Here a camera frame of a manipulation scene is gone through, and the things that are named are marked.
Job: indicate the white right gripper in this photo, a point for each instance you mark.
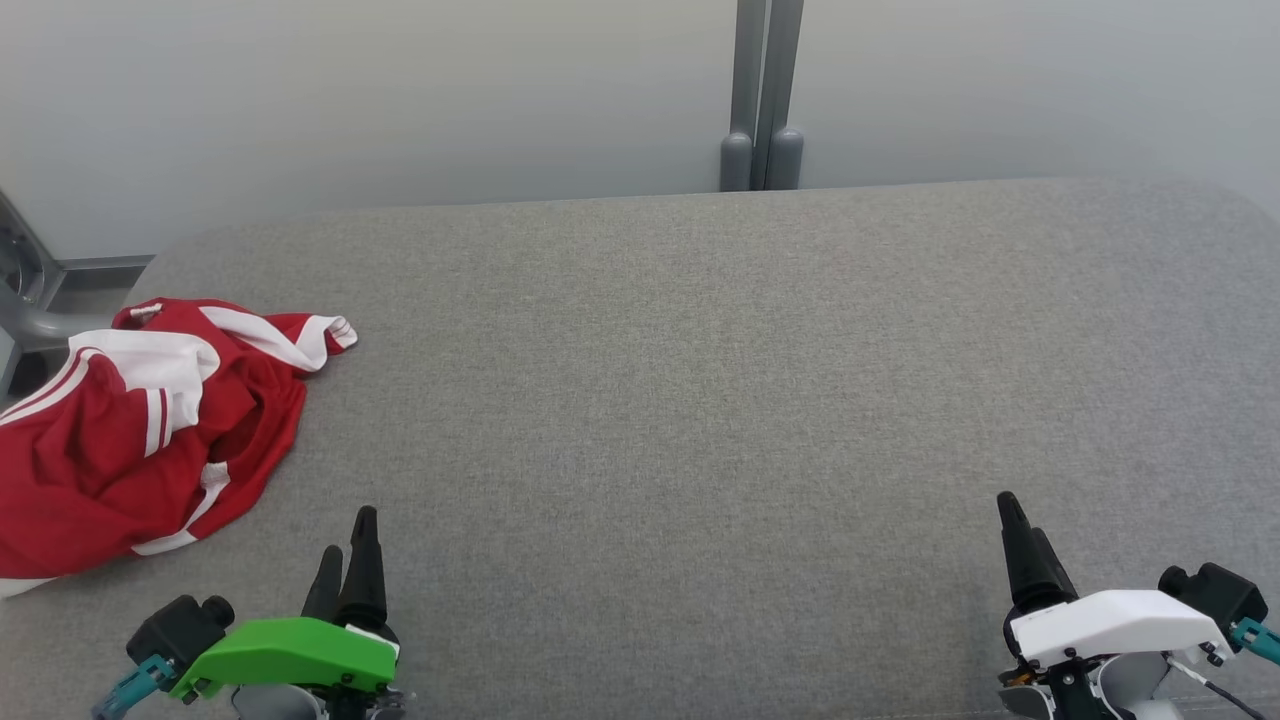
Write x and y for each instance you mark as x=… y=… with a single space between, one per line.
x=1120 y=620

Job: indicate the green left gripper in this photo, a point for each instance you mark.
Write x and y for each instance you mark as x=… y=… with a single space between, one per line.
x=290 y=650

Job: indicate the red jersey shirt white sleeves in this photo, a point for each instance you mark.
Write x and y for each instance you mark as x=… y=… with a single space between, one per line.
x=80 y=470

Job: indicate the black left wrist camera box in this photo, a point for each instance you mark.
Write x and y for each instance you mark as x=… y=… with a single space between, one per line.
x=175 y=630

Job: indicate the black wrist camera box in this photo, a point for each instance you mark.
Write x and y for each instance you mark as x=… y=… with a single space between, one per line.
x=175 y=630
x=1215 y=595

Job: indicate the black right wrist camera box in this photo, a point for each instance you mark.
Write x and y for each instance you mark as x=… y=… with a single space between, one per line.
x=1215 y=595

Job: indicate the grey double partition post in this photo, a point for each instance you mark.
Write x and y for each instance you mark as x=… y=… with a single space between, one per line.
x=762 y=100

